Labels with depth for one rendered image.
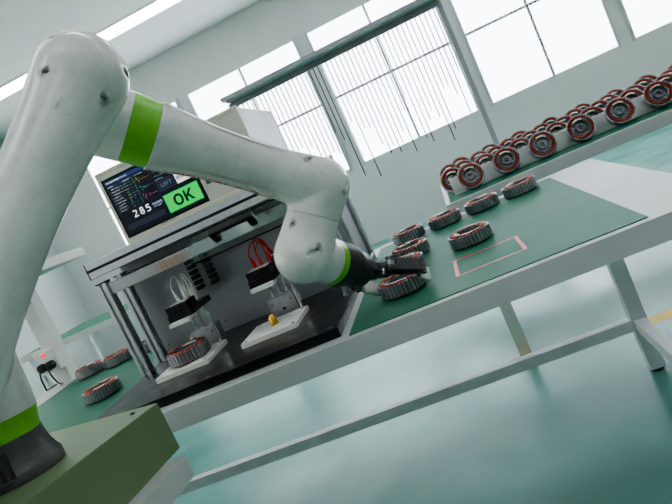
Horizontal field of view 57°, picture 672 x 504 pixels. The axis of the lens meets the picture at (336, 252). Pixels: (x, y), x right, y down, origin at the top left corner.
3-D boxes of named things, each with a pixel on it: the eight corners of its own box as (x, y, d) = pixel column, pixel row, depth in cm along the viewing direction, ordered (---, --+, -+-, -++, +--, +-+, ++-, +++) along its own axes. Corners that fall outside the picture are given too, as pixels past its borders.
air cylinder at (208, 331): (221, 342, 171) (212, 324, 170) (198, 351, 172) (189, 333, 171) (227, 336, 175) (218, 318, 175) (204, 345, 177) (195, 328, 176)
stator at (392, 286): (418, 293, 135) (411, 277, 134) (375, 306, 141) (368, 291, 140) (434, 275, 144) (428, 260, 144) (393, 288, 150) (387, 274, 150)
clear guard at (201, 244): (288, 223, 133) (276, 197, 132) (192, 266, 138) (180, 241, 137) (314, 204, 165) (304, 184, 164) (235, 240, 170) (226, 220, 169)
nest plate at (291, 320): (298, 327, 146) (295, 322, 146) (242, 349, 149) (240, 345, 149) (309, 309, 160) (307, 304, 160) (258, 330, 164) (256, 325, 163)
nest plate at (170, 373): (209, 363, 151) (207, 358, 151) (157, 384, 154) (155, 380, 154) (228, 342, 165) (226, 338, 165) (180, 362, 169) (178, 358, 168)
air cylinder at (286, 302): (299, 309, 166) (291, 290, 165) (275, 319, 167) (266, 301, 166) (303, 304, 170) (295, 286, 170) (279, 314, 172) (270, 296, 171)
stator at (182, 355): (206, 356, 154) (200, 343, 153) (166, 374, 154) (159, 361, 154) (215, 343, 165) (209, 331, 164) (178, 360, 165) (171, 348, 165)
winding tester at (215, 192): (269, 179, 161) (234, 105, 158) (128, 244, 170) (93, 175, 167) (298, 169, 199) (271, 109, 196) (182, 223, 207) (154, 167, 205)
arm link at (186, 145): (141, 171, 108) (148, 167, 98) (157, 108, 109) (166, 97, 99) (327, 224, 123) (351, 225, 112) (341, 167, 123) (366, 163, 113)
